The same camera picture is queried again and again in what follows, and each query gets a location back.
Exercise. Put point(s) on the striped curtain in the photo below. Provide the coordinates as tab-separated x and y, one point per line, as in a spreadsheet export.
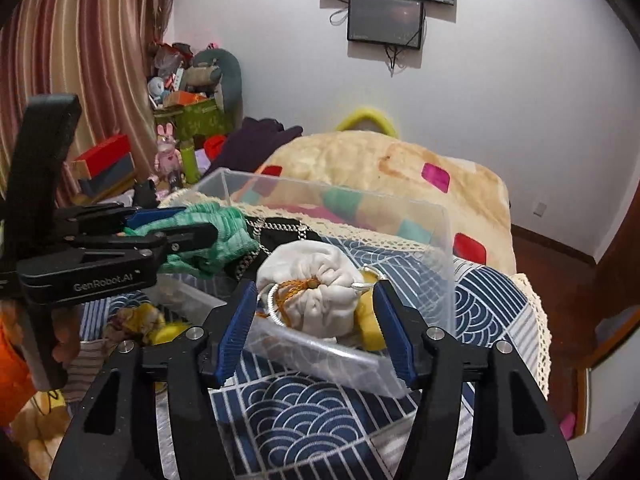
85	60

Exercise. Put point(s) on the green knitted cloth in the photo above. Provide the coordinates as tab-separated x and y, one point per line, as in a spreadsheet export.
225	240

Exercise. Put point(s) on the beige blanket with coloured squares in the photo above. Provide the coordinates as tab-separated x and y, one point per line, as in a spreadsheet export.
400	175

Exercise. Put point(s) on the person's left hand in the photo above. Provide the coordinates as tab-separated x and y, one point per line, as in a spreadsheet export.
65	332

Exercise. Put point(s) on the pink rabbit figure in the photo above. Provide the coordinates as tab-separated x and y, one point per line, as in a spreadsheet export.
167	152

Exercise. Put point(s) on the pile of small toys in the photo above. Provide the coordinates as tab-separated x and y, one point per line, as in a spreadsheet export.
167	72

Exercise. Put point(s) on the brown wooden furniture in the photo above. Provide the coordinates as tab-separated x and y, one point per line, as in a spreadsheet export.
610	310

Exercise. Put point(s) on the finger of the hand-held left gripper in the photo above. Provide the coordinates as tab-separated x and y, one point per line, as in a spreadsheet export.
185	237
150	216

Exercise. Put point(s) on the wall socket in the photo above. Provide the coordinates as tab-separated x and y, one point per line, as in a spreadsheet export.
540	208

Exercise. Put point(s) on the person's left forearm orange sleeve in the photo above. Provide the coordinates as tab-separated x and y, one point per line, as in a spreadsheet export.
12	365

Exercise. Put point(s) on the green bottle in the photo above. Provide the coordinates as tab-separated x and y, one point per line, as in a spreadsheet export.
190	162

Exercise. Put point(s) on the yellow soft toy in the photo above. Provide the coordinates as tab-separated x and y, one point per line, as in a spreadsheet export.
369	327
132	322

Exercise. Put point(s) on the blue wave pattern cloth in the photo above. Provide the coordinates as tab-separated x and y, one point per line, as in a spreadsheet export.
310	410

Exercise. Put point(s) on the red cloth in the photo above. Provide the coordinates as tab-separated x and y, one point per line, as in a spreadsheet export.
214	144

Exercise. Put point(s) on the small black monitor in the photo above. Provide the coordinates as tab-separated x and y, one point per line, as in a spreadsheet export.
385	21

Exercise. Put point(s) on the yellow plush hoop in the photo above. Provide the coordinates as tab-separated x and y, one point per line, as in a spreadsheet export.
367	117

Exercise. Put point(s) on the red box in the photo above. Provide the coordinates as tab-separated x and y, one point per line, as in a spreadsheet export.
105	152

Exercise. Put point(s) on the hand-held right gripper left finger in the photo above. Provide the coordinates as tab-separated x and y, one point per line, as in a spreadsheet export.
235	331

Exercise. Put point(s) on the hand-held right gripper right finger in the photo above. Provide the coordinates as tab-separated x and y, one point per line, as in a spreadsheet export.
395	331

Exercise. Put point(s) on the small clear plastic box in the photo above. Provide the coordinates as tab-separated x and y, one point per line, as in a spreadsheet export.
190	300

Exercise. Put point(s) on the dark purple garment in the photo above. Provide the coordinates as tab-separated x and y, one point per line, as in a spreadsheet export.
250	142

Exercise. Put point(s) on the green patterned box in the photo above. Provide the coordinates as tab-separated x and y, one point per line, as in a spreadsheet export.
200	117

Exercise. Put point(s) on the grey plush toy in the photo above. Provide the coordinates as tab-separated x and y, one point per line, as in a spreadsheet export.
220	72

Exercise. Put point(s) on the grey blue box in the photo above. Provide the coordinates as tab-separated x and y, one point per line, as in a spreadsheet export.
110	175

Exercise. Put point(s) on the large clear plastic box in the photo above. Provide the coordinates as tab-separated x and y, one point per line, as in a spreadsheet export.
320	240

